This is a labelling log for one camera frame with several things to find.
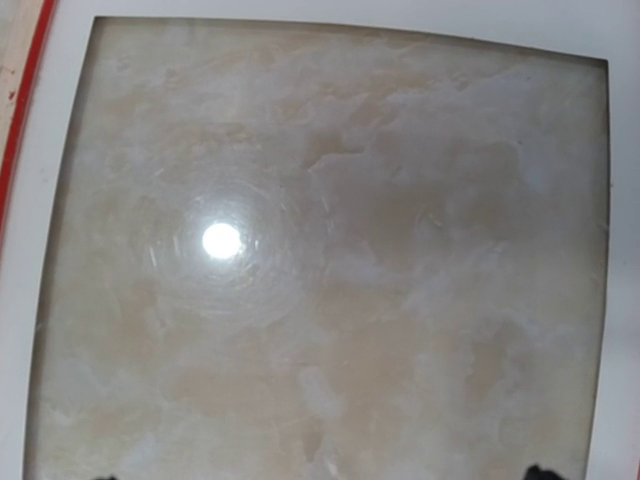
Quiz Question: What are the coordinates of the white photo mat board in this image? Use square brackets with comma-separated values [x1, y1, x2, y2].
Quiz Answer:
[1, 1, 639, 479]

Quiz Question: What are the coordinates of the red wooden picture frame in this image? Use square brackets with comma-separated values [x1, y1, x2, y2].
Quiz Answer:
[1, 0, 57, 230]

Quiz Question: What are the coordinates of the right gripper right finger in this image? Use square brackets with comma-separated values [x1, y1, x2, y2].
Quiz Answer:
[525, 464, 556, 480]

